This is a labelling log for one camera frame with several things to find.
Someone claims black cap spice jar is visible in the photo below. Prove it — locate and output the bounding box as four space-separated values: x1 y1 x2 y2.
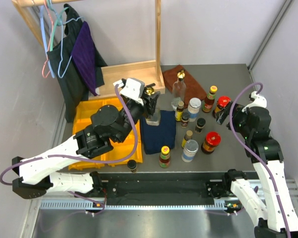
181 112 190 128
195 118 206 134
127 160 138 173

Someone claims clear oil bottle gold cap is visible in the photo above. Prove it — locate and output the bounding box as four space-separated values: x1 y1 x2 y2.
172 69 186 101

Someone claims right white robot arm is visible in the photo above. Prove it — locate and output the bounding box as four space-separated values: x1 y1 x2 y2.
216 102 298 238

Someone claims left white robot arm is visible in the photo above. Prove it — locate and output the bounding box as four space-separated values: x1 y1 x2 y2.
12 78 160 199

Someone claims wooden clothes rack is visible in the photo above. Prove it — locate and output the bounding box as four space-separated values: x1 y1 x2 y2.
12 0 165 100

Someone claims red lid jar back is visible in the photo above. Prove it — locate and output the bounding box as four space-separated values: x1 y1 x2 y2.
212 96 231 118

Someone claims red lid jar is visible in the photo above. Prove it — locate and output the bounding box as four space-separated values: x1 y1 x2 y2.
201 131 221 154
212 96 231 118

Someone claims sauce bottle yellow cap back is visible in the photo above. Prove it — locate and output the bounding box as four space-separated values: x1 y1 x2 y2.
202 85 218 113

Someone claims sauce bottle yellow cap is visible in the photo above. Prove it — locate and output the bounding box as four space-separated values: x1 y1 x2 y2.
202 85 218 113
159 146 170 168

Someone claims red lid jar front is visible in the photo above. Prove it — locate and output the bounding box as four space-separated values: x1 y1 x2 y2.
201 131 221 154

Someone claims white salt canister back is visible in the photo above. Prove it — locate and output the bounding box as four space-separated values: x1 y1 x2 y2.
187 98 202 122

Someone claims white salt canister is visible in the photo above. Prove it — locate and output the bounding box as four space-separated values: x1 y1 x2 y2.
187 98 202 122
181 139 199 162

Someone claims navy blue folded cloth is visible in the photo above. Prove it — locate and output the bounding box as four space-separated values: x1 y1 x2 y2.
140 110 176 155

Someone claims brown folded towel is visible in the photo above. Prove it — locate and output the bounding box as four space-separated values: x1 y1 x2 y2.
162 65 207 109

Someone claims small yellow label bottle front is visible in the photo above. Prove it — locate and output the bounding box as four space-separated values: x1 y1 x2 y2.
181 130 193 148

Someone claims small yellow label bottle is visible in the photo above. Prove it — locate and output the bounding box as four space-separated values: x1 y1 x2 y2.
181 130 193 148
175 101 184 121

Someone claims small yellow label bottle back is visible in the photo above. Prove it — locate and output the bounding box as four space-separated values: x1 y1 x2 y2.
175 101 184 121

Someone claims yellow bin organizer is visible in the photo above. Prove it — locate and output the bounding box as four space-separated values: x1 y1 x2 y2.
68 98 144 171

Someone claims white salt canister front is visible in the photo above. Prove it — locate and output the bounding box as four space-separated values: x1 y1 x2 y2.
181 139 199 162

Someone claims sauce bottle yellow cap front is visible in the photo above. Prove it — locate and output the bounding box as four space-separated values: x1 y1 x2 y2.
159 146 170 168

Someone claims dark green hanging garment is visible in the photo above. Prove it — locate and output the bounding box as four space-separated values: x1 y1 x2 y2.
47 3 107 122

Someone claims purple hanging cloth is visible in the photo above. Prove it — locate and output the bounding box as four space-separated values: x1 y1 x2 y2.
71 21 97 96

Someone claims pink clothes hanger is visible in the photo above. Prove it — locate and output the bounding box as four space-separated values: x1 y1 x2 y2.
39 0 55 78

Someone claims green clothes hanger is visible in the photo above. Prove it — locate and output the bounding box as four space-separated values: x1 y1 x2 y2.
48 0 68 51

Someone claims blue clothes hanger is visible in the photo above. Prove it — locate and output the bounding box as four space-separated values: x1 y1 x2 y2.
39 4 85 79

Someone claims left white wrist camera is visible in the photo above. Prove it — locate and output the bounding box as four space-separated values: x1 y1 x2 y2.
113 78 145 106

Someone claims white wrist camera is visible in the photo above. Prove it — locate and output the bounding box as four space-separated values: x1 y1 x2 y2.
113 78 145 106
242 91 267 113

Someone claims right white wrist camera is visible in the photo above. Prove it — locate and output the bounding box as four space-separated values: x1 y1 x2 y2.
242 91 267 113

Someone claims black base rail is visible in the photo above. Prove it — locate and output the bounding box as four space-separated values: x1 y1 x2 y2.
88 172 227 206

